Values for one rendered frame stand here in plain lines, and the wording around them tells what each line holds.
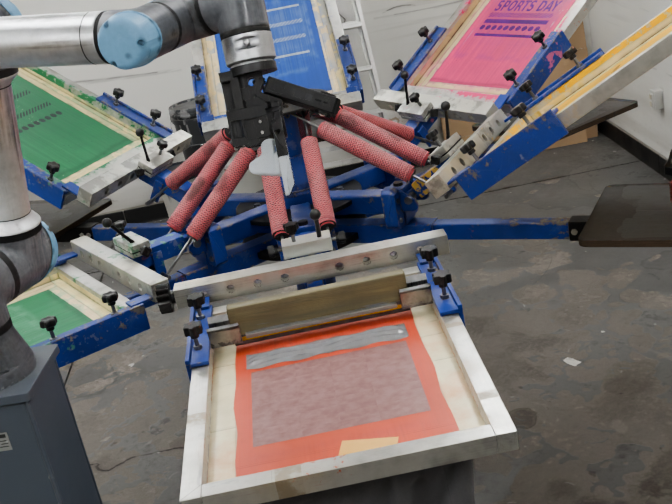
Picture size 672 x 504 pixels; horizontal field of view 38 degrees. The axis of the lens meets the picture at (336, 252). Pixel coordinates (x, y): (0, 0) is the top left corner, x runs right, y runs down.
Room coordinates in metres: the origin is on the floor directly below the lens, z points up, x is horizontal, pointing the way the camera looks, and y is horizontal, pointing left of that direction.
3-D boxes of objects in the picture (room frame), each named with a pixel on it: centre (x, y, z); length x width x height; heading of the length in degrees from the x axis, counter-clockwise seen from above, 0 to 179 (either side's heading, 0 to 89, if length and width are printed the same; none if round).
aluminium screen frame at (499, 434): (1.81, 0.06, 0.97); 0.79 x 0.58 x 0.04; 1
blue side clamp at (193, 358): (2.05, 0.34, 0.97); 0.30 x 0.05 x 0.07; 1
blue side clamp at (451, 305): (2.06, -0.22, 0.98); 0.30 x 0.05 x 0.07; 1
